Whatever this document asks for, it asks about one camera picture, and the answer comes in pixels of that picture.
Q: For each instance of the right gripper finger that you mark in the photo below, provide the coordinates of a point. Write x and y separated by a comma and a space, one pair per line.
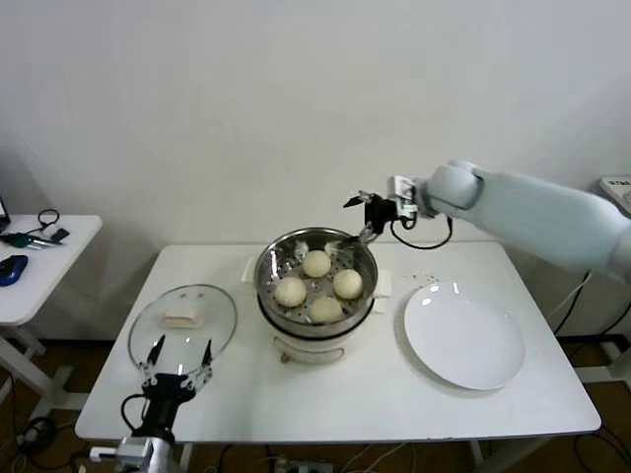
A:
366, 234
356, 200

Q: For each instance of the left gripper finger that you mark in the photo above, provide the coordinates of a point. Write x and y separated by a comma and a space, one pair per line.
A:
158, 350
207, 354

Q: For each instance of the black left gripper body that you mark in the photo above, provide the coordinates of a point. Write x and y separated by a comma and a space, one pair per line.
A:
167, 389

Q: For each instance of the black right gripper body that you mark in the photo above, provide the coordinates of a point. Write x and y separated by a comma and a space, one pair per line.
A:
379, 213

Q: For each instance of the round glass pot lid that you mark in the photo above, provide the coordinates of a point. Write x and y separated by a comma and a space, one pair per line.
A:
217, 315

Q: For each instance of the white steamed baozi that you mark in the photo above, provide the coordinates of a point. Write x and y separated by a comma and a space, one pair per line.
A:
325, 310
347, 284
290, 291
315, 264

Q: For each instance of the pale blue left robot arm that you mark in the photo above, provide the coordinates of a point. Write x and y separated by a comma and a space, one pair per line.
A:
158, 458

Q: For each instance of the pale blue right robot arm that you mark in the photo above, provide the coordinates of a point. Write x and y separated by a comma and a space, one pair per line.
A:
532, 217

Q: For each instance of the perforated stainless steel steamer basket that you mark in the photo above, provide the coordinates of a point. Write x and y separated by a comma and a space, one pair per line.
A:
367, 266

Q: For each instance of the white table leg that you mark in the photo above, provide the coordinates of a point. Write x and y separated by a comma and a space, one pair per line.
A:
186, 458
475, 455

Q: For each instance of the white electric cooking pot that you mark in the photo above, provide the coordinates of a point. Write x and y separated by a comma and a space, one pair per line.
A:
305, 347

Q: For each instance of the small white side table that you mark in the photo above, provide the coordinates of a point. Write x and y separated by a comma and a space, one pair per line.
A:
59, 261

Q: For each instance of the white floor plug bundle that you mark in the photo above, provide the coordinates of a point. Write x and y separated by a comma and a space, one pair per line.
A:
34, 433

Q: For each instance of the large white round plate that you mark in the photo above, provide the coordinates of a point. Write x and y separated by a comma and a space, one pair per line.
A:
463, 335

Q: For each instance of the grey power strip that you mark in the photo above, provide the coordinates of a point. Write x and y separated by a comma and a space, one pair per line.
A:
301, 466

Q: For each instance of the small black device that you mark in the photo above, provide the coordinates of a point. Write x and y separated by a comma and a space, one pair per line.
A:
61, 234

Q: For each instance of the blue computer mouse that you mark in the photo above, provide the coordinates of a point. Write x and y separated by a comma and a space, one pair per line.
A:
12, 270

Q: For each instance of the dark laptop edge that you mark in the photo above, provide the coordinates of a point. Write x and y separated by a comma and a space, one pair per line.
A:
3, 212

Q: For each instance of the white cabinet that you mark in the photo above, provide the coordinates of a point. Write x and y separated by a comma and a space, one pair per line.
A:
620, 189

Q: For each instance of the white stand base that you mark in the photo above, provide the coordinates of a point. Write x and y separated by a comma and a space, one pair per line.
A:
599, 375

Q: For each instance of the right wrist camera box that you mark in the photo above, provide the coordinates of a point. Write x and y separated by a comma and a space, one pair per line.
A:
404, 189

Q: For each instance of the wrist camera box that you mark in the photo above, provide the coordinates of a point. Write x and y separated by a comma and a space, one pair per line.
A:
404, 189
104, 452

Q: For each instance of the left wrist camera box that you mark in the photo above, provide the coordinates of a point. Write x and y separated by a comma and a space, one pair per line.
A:
104, 452

